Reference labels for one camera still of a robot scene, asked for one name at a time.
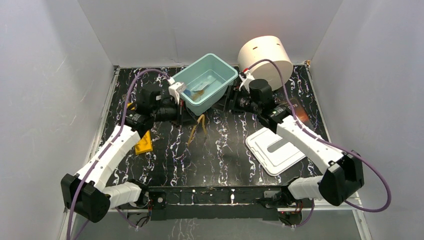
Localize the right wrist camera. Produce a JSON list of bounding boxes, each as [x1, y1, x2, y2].
[[238, 68, 255, 92]]

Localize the white plastic lid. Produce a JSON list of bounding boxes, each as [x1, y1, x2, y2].
[[245, 127, 306, 177]]

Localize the yellow test tube rack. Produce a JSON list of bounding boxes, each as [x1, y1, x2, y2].
[[125, 103, 154, 155]]

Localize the dark book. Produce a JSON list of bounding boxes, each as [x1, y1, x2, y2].
[[292, 102, 310, 125]]

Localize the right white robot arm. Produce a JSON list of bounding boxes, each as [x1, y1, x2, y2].
[[213, 79, 364, 207]]

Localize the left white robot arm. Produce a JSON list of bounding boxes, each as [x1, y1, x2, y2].
[[60, 82, 186, 223]]

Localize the teal plastic bin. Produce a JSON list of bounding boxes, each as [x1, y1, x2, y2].
[[173, 53, 238, 116]]

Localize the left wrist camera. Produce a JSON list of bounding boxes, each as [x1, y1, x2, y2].
[[168, 77, 187, 105]]

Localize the test tube brush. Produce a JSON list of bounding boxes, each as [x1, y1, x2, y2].
[[190, 89, 205, 102]]

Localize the tan rubber tube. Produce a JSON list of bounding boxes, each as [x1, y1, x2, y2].
[[187, 113, 208, 147]]

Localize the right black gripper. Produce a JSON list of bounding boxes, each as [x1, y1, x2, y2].
[[211, 85, 261, 116]]

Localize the aluminium frame rail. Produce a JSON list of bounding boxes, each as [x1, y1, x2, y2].
[[64, 188, 365, 214]]

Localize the cream cylindrical container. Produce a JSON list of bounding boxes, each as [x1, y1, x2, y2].
[[237, 35, 294, 91]]

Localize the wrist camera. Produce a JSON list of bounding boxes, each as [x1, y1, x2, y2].
[[238, 68, 255, 92], [168, 77, 187, 105]]

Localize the clear plastic packet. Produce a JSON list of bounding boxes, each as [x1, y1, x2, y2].
[[191, 81, 212, 92]]

